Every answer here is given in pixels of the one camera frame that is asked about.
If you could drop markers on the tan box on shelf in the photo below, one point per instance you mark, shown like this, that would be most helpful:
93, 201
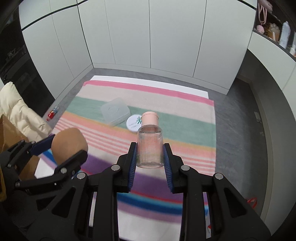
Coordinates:
272, 31

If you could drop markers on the white bottle on shelf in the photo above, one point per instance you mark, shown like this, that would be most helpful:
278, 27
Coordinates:
285, 34

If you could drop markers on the translucent square plastic case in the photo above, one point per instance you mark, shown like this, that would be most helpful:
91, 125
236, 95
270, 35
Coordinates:
115, 112

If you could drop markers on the striped colourful cloth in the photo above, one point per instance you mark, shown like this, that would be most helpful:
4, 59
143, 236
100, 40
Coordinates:
150, 138

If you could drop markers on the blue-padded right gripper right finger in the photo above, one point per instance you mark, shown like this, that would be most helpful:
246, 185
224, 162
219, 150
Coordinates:
231, 217

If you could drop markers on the brown cardboard box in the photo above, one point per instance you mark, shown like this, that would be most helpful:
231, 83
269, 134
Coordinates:
10, 135

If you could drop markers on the tan makeup sponge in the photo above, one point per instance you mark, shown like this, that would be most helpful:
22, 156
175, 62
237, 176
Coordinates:
66, 143

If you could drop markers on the red small floor bottle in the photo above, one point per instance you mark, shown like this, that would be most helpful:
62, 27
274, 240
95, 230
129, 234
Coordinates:
52, 113

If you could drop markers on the clear bottle pink cap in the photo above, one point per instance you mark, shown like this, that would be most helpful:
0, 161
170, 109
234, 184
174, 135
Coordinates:
150, 142

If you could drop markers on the black glass cabinet panel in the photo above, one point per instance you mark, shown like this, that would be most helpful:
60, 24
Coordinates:
17, 67

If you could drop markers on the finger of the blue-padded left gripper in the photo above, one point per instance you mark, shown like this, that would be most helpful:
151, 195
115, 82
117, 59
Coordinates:
61, 173
22, 151

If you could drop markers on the red orange floor object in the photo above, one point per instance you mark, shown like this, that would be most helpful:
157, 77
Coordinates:
252, 202

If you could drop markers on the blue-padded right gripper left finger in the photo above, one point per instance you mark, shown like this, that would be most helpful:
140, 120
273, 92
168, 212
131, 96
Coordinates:
93, 202

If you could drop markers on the pink bag on shelf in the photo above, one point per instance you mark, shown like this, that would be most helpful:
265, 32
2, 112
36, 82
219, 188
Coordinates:
264, 7

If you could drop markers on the white round tin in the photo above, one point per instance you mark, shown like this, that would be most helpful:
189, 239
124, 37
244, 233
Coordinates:
134, 122

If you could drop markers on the cream padded armchair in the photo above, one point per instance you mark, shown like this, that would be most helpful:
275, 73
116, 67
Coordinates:
28, 122

